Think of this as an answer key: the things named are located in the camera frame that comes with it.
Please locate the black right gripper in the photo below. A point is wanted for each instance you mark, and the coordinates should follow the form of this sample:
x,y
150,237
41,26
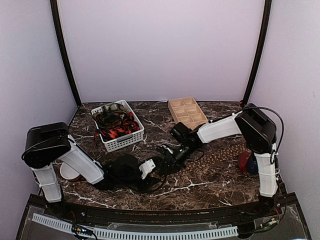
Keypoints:
x,y
171,162

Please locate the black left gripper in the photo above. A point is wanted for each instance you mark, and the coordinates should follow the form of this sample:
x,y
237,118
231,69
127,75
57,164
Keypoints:
x,y
148,184

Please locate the brown floral tie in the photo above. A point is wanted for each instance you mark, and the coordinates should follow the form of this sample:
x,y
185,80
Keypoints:
x,y
202,162

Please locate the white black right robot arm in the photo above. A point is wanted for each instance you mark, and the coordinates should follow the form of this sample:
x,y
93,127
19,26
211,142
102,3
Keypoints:
x,y
260,134

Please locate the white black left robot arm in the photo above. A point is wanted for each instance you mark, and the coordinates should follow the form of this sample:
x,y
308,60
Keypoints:
x,y
46,144

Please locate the orange navy striped tie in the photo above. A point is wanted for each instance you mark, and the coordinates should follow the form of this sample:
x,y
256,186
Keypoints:
x,y
112,125

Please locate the wooden compartment tray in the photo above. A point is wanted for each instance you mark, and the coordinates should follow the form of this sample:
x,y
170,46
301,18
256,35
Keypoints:
x,y
187,111

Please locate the white perforated plastic basket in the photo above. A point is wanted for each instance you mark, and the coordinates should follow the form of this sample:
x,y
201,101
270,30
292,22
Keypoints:
x,y
123,141

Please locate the red saucer plate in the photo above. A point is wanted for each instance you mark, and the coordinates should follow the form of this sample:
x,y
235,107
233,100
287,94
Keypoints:
x,y
242,160

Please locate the orange white bowl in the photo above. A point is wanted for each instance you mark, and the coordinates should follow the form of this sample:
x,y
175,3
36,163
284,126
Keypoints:
x,y
69,173

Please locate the green patterned tie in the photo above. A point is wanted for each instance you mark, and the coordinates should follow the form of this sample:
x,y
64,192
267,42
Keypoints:
x,y
116,108

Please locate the blue mug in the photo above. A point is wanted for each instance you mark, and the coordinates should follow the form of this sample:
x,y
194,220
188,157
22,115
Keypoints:
x,y
252,165

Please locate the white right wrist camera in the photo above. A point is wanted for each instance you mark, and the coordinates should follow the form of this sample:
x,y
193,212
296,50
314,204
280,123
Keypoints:
x,y
165,150

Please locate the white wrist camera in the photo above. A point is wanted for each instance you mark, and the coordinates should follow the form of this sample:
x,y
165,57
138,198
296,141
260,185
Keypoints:
x,y
165,150
146,168

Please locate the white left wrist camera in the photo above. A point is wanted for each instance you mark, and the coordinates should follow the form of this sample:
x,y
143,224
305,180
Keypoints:
x,y
146,168

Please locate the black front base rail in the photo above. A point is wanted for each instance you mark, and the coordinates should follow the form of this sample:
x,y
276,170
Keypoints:
x,y
234,215

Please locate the black right frame post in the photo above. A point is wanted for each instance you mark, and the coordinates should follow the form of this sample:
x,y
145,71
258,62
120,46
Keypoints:
x,y
258,52

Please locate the black frame post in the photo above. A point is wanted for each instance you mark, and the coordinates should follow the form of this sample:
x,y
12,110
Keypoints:
x,y
63,51
258,52

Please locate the black left frame post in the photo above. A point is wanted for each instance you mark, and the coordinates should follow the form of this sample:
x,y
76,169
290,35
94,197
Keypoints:
x,y
63,51

